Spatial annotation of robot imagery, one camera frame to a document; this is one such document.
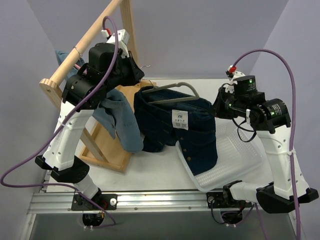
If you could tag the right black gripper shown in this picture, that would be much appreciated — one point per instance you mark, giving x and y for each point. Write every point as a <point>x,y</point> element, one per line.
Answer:
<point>219,105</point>

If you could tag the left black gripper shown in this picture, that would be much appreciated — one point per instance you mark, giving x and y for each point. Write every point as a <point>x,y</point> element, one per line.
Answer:
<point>135,70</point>

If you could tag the grey metal hanger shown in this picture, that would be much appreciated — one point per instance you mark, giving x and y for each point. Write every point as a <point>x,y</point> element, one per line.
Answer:
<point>175,96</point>

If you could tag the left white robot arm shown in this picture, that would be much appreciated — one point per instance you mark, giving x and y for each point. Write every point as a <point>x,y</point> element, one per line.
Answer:
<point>92,93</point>

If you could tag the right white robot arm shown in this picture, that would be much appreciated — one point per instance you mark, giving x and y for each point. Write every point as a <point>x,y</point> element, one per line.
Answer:
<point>271,123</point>

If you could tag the white plastic basket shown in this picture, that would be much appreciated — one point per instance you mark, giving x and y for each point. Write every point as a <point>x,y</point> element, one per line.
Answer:
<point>235,158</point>

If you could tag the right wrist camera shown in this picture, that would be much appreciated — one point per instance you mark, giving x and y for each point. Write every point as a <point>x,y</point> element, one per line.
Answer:
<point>232,73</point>

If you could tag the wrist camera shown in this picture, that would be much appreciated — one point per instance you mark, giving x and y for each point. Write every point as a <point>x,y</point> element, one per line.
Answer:
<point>122,36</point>
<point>232,73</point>

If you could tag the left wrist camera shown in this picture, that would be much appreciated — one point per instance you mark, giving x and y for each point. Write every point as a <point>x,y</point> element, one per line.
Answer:
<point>122,36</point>

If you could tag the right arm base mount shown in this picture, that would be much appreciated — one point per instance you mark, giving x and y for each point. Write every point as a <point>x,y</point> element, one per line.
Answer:
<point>225,212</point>

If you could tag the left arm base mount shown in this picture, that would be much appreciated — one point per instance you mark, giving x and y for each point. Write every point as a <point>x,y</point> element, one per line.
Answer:
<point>107,201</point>

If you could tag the aluminium rail frame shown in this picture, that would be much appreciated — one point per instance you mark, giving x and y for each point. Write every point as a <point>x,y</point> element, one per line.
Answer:
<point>150,183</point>

